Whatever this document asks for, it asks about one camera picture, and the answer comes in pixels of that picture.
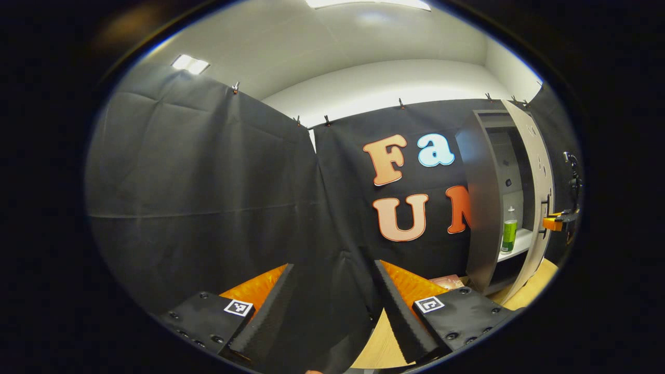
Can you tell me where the grey cabinet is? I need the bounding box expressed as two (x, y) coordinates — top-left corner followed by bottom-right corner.
(455, 109), (538, 297)

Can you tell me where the white cabinet shelf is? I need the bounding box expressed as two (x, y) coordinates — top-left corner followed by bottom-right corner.
(496, 228), (535, 262)

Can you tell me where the row of cloth clips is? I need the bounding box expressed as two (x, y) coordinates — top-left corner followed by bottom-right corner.
(231, 81), (530, 128)

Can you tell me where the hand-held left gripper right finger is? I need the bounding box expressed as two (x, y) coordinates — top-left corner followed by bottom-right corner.
(373, 259), (523, 364)

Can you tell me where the beige cabinet door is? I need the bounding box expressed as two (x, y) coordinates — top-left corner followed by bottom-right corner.
(501, 99), (555, 304)

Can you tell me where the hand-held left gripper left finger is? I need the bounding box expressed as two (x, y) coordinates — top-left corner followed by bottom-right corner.
(156, 262), (296, 364)

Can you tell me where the small ceiling light panel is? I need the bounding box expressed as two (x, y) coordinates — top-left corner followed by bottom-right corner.
(171, 54), (211, 75)

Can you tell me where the black cabinet door handle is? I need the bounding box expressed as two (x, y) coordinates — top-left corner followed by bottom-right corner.
(539, 193), (552, 241)

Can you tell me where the red cover book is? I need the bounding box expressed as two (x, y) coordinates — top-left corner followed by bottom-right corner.
(430, 274), (466, 290)

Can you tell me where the green label bottle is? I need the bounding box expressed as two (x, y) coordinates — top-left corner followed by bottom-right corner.
(500, 206), (518, 253)

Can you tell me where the black backdrop cloth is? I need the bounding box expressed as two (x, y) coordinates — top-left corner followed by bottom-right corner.
(86, 62), (582, 373)

